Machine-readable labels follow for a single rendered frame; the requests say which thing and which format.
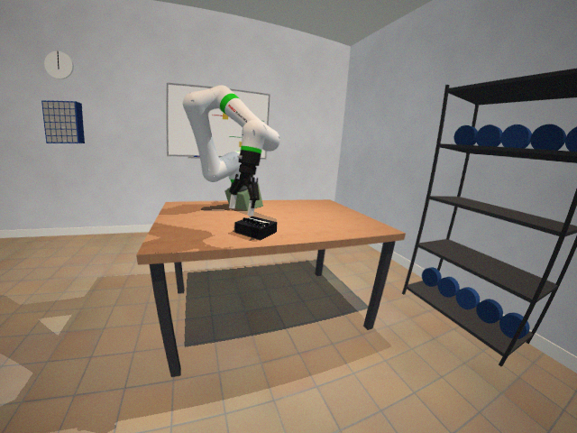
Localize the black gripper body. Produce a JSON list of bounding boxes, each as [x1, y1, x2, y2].
[[239, 164, 257, 186]]

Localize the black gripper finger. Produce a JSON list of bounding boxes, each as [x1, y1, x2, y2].
[[229, 174, 243, 208], [243, 177, 260, 216]]

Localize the black lighting desk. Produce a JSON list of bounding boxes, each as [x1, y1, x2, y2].
[[234, 216, 278, 240]]

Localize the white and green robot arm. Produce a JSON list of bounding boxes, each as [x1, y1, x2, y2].
[[183, 86, 280, 187]]

